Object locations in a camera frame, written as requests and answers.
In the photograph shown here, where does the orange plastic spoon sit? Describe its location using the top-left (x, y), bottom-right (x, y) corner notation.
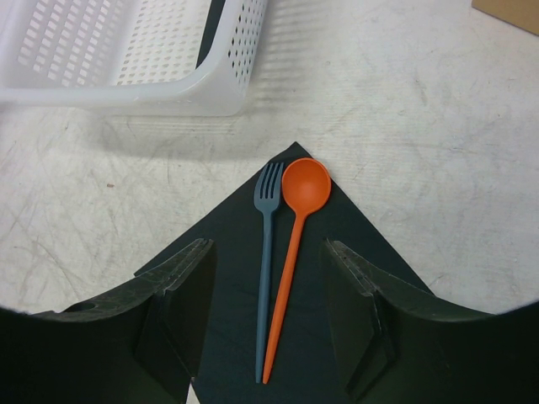
top-left (262, 157), bottom-right (331, 384)

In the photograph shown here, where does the brown cardboard napkin box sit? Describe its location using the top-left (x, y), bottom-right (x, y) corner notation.
top-left (472, 0), bottom-right (539, 35)

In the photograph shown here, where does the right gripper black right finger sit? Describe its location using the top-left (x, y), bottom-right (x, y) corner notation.
top-left (322, 241), bottom-right (538, 403)

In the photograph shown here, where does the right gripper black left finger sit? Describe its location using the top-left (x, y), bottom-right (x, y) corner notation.
top-left (1, 239), bottom-right (216, 403)

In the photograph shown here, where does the blue plastic fork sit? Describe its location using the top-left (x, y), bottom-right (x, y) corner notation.
top-left (253, 162), bottom-right (285, 384)

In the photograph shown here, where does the white perforated plastic basket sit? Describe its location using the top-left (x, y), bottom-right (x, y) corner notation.
top-left (1, 0), bottom-right (267, 116)

